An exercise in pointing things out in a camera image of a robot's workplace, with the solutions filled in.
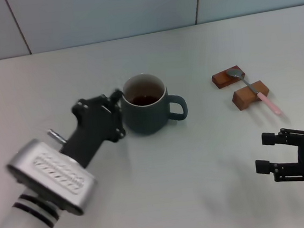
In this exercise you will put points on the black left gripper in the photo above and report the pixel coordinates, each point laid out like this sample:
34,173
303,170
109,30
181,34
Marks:
91,130

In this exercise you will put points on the grey ceramic cup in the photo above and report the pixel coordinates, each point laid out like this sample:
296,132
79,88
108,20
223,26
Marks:
147,117

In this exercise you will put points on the tall light wooden block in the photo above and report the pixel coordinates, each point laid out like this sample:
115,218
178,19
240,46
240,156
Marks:
244,97

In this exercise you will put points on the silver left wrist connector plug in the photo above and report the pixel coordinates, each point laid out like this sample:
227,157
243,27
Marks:
57,136

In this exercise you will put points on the flat dark wooden block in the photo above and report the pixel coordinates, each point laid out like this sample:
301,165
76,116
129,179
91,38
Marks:
220,80

